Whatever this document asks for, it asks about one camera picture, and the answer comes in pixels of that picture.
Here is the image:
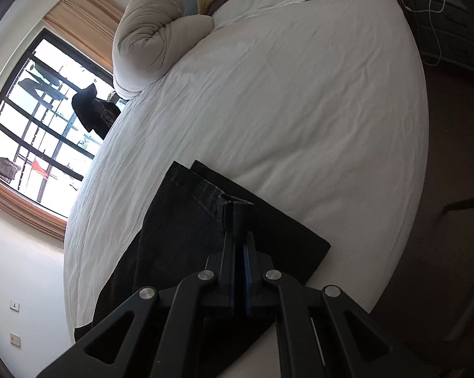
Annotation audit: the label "bed with white sheet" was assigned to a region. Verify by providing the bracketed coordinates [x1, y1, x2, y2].
[63, 0, 431, 378]

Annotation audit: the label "rolled grey duvet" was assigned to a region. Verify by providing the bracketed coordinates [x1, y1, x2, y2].
[113, 0, 215, 99]

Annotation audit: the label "dark hanging clothes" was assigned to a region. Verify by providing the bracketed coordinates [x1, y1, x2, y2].
[17, 62, 61, 100]

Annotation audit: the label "dark wooden chair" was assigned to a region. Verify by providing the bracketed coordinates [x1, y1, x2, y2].
[434, 195, 474, 343]

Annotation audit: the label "black coat on rack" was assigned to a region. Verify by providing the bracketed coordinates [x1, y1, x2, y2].
[72, 83, 120, 139]

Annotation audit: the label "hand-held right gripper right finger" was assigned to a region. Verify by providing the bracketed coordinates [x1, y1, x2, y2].
[243, 233, 434, 378]

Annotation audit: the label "red hanging garment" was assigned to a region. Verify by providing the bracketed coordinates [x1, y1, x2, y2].
[31, 159, 49, 179]

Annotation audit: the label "black pants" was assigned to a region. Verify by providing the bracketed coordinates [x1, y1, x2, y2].
[74, 160, 331, 378]

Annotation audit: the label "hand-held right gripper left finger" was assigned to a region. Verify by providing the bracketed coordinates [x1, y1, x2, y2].
[36, 203, 241, 378]

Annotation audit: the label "dark grey nightstand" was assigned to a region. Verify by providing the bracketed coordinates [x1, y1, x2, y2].
[396, 0, 474, 76]

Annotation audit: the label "brown hanging jacket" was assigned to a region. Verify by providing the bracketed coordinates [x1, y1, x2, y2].
[0, 157, 22, 184]

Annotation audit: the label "white charging cable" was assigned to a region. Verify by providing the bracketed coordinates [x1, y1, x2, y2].
[396, 0, 449, 66]

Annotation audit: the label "beige curtain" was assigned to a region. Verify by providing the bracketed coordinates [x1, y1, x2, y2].
[43, 0, 123, 72]
[0, 171, 68, 242]

